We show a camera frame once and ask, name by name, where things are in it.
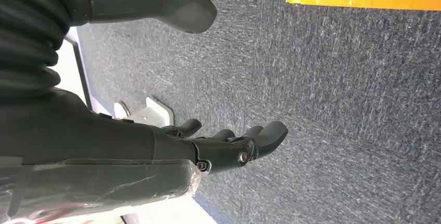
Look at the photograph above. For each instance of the white metal foot plate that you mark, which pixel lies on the white metal foot plate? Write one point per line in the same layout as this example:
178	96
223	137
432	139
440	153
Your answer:
155	114

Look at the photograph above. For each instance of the white table frame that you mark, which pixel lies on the white table frame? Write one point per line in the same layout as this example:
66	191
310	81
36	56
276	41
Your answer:
70	74

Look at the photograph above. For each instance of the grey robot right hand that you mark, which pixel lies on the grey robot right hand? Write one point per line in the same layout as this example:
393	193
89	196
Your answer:
86	139

